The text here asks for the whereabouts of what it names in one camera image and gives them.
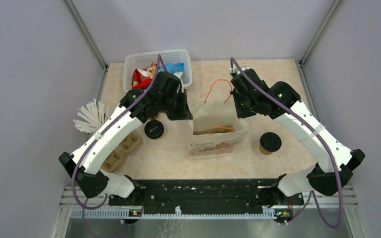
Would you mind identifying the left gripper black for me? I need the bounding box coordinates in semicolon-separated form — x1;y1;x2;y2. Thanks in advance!
160;89;193;120

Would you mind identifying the beige paper bag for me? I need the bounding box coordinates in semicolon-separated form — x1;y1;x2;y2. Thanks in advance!
188;78;249;160

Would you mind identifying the black cup lid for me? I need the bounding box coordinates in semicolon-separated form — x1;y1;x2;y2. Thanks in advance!
259;132;282;152

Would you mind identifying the brown paper coffee cup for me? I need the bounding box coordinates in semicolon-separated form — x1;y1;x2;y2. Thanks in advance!
259;144;272;155

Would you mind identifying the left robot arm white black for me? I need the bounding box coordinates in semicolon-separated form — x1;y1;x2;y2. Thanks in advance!
59;71;192;205

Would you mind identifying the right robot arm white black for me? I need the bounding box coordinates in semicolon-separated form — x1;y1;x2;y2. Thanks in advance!
230;67;365;204

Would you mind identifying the black lid stack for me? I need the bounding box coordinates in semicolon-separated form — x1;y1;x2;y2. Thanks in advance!
144;119;165;139

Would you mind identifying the blue cloth toy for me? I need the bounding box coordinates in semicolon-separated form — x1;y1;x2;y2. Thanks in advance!
165;62;189;83

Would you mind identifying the red cloth toy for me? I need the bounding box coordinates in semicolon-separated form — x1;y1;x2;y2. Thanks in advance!
132;62;156;89

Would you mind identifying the white plastic basket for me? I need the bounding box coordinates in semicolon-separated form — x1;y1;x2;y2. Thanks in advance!
123;49;192;92

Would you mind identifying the brown pulp cup carrier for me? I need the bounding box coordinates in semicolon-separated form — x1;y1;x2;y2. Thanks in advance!
101;131;142;173

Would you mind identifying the white wrapped straws bundle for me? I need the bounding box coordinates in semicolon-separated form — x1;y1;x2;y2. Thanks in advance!
73;99;110;133

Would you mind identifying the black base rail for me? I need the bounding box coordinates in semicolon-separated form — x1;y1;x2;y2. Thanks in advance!
108;178;304;215

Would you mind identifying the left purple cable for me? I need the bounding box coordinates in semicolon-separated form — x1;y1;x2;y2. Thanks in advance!
71;54;168;238

